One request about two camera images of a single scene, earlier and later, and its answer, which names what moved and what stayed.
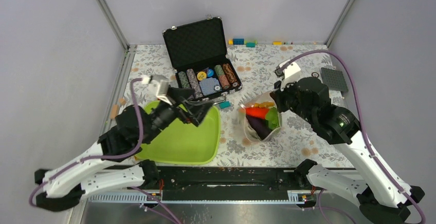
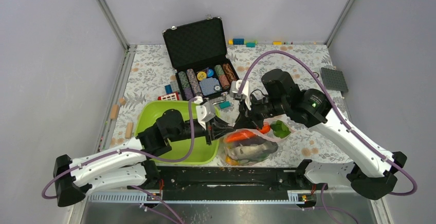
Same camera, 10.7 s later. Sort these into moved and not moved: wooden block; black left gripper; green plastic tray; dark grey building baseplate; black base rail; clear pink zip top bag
Moved: black left gripper; clear pink zip top bag
Not moved: dark grey building baseplate; green plastic tray; wooden block; black base rail
